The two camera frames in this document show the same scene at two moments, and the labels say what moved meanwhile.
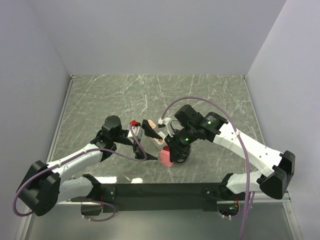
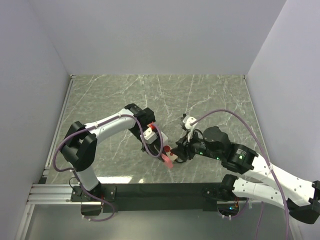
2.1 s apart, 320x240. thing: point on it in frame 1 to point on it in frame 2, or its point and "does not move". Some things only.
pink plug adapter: [165, 157] does not move
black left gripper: [139, 154] to [157, 142]
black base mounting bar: [181, 197] does not move
